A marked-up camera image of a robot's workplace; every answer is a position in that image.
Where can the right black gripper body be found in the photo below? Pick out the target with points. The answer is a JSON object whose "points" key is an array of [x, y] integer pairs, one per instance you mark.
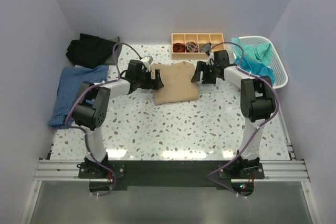
{"points": [[209, 76]]}

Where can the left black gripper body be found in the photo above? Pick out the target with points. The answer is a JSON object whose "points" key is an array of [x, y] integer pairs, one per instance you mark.
{"points": [[144, 80]]}

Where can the beige t shirt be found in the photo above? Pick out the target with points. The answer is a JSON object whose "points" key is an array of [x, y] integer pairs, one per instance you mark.
{"points": [[177, 85]]}

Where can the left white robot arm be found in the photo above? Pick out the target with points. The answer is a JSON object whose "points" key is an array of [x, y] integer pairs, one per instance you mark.
{"points": [[89, 109]]}

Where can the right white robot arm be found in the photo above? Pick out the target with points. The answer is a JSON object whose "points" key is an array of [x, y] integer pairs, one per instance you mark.
{"points": [[257, 99]]}

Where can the dark grey rolled sock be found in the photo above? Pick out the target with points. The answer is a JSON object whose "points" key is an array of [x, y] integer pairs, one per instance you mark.
{"points": [[206, 47]]}

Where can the wooden compartment tray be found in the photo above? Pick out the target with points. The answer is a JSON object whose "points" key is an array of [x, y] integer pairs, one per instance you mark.
{"points": [[200, 38]]}

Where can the brown patterned rolled sock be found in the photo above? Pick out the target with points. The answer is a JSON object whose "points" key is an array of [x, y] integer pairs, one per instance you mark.
{"points": [[191, 46]]}

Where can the red black rolled sock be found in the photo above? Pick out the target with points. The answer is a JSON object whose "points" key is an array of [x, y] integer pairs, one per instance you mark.
{"points": [[178, 47]]}

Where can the grey folded t shirt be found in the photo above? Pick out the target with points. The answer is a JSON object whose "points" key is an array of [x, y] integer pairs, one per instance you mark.
{"points": [[110, 61]]}

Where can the blue t shirt in basket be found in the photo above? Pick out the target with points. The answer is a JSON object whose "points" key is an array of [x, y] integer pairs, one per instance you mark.
{"points": [[257, 68]]}

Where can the black folded t shirt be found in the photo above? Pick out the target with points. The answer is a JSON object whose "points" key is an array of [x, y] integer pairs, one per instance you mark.
{"points": [[90, 51]]}

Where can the white plastic laundry basket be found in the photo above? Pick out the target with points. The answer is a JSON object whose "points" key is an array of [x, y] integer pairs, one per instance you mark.
{"points": [[281, 77]]}

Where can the blue folded t shirt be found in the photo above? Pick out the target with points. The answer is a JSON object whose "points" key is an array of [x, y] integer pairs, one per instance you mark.
{"points": [[70, 80]]}

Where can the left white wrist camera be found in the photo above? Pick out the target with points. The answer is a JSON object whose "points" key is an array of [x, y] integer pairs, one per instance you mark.
{"points": [[147, 60]]}

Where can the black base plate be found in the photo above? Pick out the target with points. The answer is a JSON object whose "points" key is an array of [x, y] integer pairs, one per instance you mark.
{"points": [[120, 175]]}

